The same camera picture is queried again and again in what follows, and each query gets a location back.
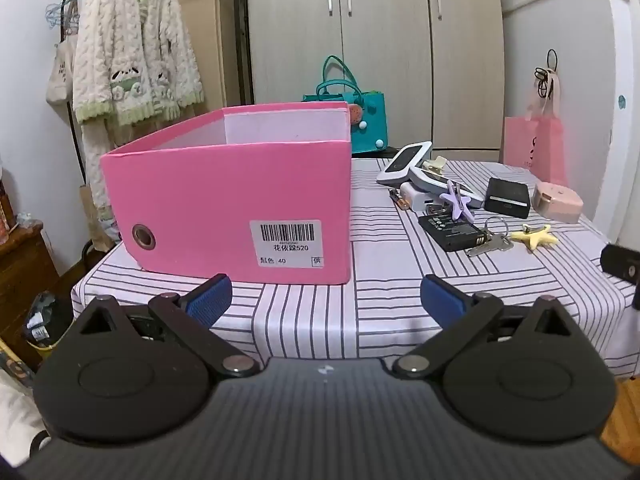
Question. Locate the beige tote bag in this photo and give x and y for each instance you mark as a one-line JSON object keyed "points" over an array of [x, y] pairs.
{"points": [[60, 75]]}

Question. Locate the white electronic device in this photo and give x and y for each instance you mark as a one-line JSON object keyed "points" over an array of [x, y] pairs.
{"points": [[425, 178]]}

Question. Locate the black phone battery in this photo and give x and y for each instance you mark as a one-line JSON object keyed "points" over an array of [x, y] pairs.
{"points": [[450, 232]]}

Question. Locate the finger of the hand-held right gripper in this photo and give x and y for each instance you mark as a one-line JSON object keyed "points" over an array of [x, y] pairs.
{"points": [[620, 260]]}

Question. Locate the black trash bin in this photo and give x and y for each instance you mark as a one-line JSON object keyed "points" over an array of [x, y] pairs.
{"points": [[47, 325]]}

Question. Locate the purple starfish hair clip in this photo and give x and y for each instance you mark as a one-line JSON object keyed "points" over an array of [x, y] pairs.
{"points": [[456, 202]]}

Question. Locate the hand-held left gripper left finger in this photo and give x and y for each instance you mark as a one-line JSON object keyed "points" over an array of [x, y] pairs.
{"points": [[207, 302]]}

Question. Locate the pale yellow starfish hair clip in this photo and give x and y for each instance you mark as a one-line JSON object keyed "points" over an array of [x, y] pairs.
{"points": [[535, 237]]}

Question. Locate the wooden cabinet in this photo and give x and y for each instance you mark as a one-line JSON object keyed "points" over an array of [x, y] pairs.
{"points": [[25, 270]]}

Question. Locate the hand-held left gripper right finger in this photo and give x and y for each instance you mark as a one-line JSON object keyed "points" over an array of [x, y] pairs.
{"points": [[442, 305]]}

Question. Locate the cream knitted cardigan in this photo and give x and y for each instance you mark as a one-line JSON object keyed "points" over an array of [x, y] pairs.
{"points": [[130, 35]]}

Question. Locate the teal handbag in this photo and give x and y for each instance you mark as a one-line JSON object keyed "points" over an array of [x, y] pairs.
{"points": [[367, 120]]}

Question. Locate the striped tablecloth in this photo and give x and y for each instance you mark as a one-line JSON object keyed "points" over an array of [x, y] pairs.
{"points": [[310, 320]]}

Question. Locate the pink cardboard box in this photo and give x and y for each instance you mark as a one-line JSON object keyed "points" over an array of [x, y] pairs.
{"points": [[200, 200]]}

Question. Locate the grey wardrobe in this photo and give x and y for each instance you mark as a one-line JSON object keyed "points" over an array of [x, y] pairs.
{"points": [[300, 35]]}

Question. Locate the white portable wifi router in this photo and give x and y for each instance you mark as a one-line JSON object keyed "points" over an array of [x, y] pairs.
{"points": [[405, 162]]}

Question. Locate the pink square compact case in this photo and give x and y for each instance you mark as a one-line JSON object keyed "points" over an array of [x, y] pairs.
{"points": [[555, 202]]}

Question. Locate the pink paper bag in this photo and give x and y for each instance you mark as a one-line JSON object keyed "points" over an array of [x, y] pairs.
{"points": [[530, 145]]}

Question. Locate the black rectangular box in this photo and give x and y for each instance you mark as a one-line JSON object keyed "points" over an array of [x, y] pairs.
{"points": [[506, 197]]}

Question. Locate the black clothes rack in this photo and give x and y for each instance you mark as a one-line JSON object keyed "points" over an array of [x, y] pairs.
{"points": [[76, 152]]}

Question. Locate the white charger plug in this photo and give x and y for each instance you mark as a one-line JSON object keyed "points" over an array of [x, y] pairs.
{"points": [[415, 195]]}

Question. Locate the cream hair claw clip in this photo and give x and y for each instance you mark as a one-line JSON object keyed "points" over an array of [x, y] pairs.
{"points": [[435, 165]]}

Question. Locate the small gold lipstick tube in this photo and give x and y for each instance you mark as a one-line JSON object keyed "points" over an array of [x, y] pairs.
{"points": [[400, 201]]}

